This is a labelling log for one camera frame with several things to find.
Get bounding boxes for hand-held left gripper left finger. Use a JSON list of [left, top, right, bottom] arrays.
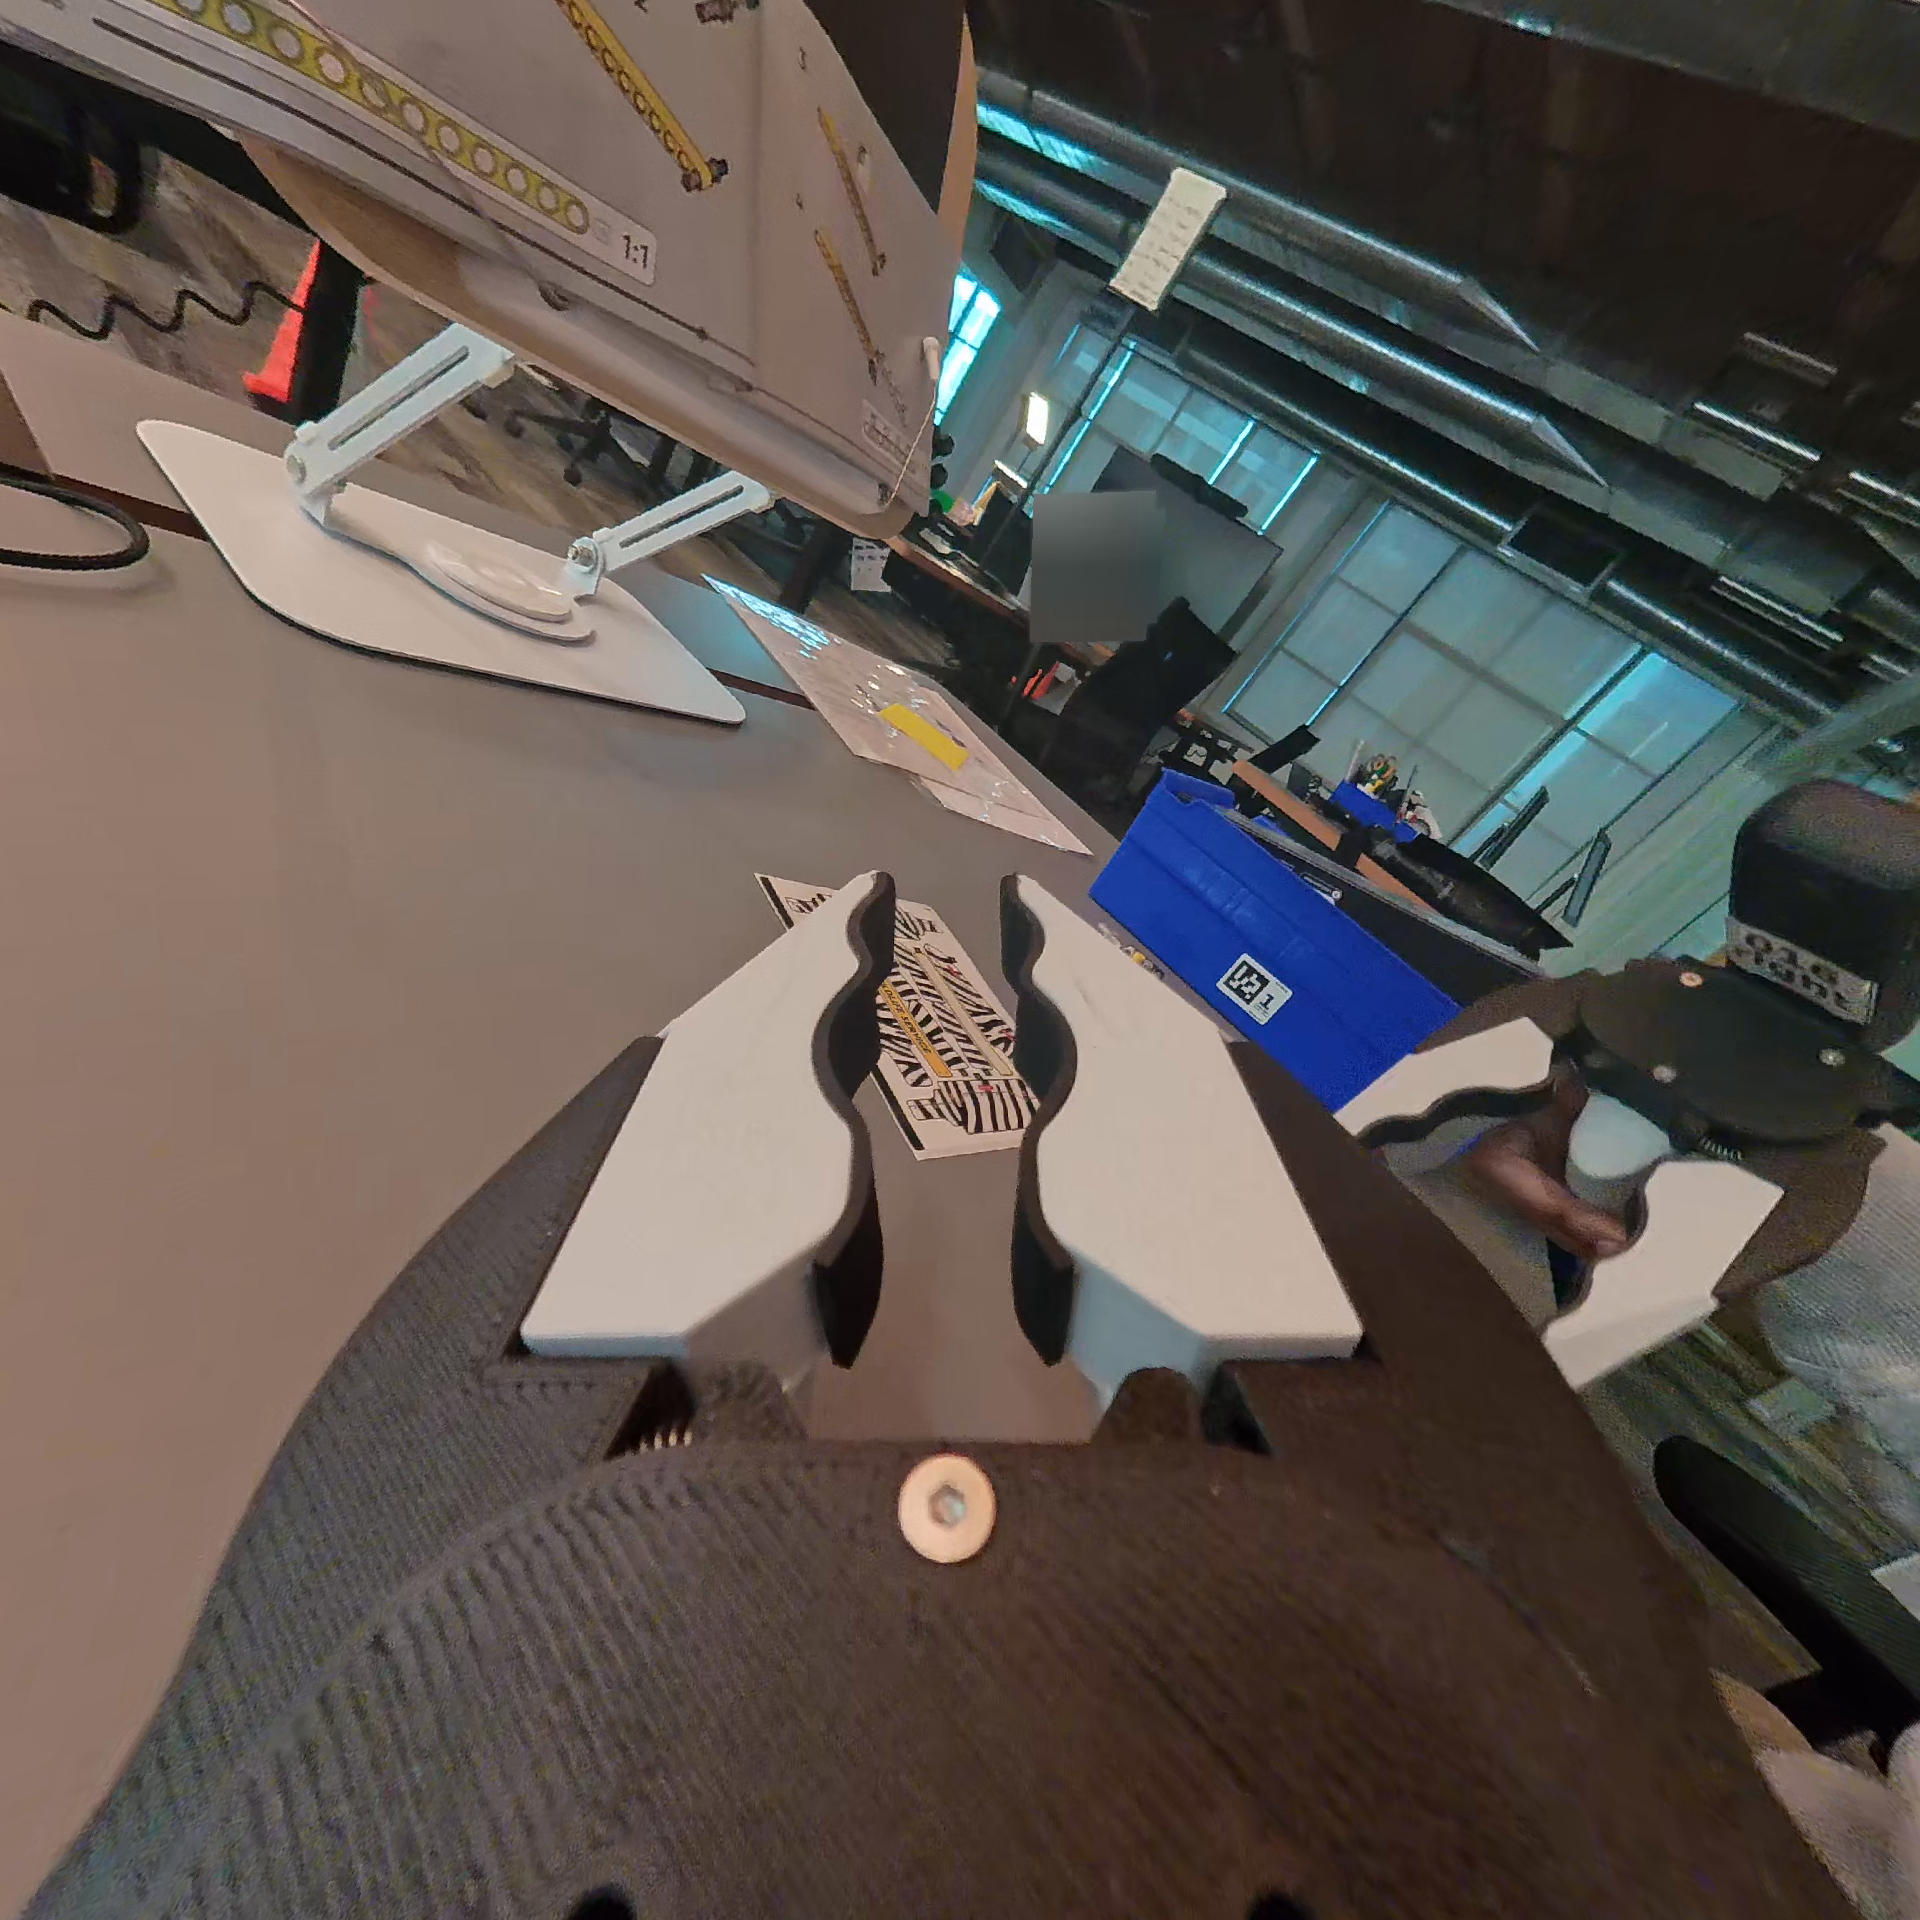
[[519, 870, 898, 1389]]

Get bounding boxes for clear plastic parts bag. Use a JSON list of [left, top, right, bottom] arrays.
[[703, 576, 1098, 858]]

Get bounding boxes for black coiled cable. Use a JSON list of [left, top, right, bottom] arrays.
[[27, 275, 290, 345]]

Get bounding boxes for white book stand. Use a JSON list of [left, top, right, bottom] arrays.
[[138, 0, 980, 732]]

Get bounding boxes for hanging white paper sheet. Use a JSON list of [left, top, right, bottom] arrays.
[[1108, 168, 1230, 313]]

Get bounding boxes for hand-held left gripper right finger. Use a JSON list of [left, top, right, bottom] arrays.
[[996, 874, 1366, 1403]]

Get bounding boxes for person's right hand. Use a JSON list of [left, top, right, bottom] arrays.
[[1462, 1084, 1633, 1264]]

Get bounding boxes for black chair armrest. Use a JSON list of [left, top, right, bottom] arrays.
[[1656, 1434, 1920, 1748]]

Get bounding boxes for black looped cable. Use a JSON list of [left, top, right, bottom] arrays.
[[0, 461, 154, 576]]

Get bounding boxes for zebra striped sticker sheet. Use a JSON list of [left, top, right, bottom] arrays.
[[755, 870, 1041, 1161]]

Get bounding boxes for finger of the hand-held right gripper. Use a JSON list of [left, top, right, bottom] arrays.
[[1544, 1161, 1787, 1393], [1336, 1016, 1566, 1153]]

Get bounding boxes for blue plastic bin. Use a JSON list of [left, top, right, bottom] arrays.
[[1089, 768, 1465, 1073]]

